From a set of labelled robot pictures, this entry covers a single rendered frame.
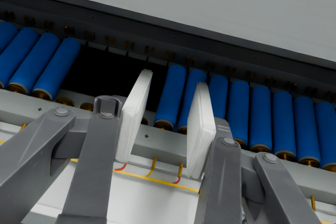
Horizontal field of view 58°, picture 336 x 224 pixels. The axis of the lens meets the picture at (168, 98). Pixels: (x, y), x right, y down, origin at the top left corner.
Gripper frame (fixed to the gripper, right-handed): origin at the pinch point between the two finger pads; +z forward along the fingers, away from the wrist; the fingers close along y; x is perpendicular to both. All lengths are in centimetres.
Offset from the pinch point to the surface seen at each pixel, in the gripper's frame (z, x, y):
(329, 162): 5.4, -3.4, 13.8
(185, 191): 2.5, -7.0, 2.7
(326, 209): 2.8, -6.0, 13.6
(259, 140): 5.6, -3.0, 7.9
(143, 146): 2.9, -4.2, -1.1
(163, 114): 6.0, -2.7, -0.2
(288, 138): 6.2, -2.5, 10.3
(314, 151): 5.6, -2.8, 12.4
